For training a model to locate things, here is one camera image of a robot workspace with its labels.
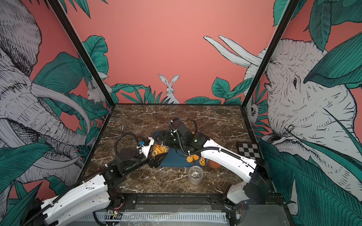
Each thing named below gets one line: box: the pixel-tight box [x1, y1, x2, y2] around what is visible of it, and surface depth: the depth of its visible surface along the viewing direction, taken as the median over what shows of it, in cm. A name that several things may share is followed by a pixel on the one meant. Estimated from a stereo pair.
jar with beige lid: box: [151, 143, 170, 159], surface depth 70 cm
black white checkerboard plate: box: [237, 141, 263, 162], surface depth 95 cm
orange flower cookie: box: [186, 155, 193, 164], surface depth 90 cm
